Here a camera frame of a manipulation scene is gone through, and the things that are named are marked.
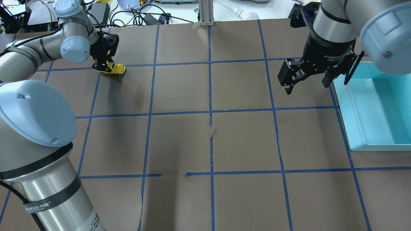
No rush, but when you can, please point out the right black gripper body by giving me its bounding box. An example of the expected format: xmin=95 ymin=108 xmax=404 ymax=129
xmin=300 ymin=34 xmax=357 ymax=77

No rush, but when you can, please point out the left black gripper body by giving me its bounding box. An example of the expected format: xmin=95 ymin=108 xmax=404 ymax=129
xmin=91 ymin=33 xmax=119 ymax=64

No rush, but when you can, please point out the yellow beetle toy car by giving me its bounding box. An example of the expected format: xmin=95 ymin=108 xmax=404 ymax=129
xmin=100 ymin=63 xmax=126 ymax=75

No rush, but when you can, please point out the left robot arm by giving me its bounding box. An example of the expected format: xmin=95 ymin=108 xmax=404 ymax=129
xmin=0 ymin=0 xmax=118 ymax=231

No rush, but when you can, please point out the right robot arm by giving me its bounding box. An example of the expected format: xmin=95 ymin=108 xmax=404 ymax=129
xmin=277 ymin=0 xmax=411 ymax=95

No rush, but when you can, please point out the black power adapter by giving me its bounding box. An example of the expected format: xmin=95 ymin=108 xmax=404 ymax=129
xmin=87 ymin=2 xmax=110 ymax=25

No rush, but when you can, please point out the blue bowl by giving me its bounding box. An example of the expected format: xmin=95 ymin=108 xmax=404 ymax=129
xmin=117 ymin=0 xmax=151 ymax=10

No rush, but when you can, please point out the light blue plastic bin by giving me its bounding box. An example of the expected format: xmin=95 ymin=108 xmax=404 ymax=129
xmin=334 ymin=62 xmax=411 ymax=151

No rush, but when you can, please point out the white light bulb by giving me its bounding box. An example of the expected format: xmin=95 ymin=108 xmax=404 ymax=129
xmin=235 ymin=9 xmax=259 ymax=20

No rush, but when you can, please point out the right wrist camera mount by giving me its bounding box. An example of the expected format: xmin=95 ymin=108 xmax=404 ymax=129
xmin=289 ymin=2 xmax=320 ymax=28

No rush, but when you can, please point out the aluminium frame post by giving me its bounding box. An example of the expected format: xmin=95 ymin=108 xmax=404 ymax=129
xmin=198 ymin=0 xmax=215 ymax=26

